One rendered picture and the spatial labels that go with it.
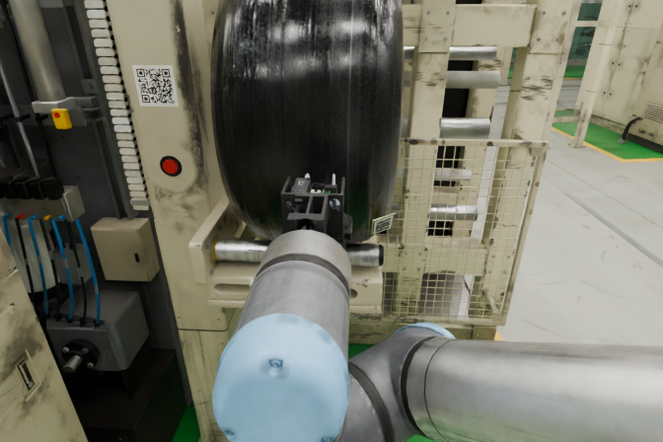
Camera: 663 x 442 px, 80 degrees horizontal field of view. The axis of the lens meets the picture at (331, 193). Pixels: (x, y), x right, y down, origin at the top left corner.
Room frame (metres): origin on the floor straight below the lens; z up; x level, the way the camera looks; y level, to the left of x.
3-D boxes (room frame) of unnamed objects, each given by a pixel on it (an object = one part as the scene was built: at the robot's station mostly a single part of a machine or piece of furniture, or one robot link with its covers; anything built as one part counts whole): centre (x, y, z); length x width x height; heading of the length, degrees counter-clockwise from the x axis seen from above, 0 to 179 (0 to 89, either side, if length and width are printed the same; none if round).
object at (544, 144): (1.14, -0.18, 0.65); 0.90 x 0.02 x 0.70; 86
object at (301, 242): (0.32, 0.03, 1.12); 0.10 x 0.05 x 0.09; 86
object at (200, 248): (0.84, 0.24, 0.90); 0.40 x 0.03 x 0.10; 176
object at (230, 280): (0.68, 0.08, 0.84); 0.36 x 0.09 x 0.06; 86
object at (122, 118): (0.80, 0.41, 1.19); 0.05 x 0.04 x 0.48; 176
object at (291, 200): (0.40, 0.02, 1.12); 0.12 x 0.08 x 0.09; 176
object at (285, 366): (0.23, 0.03, 1.11); 0.12 x 0.09 x 0.10; 176
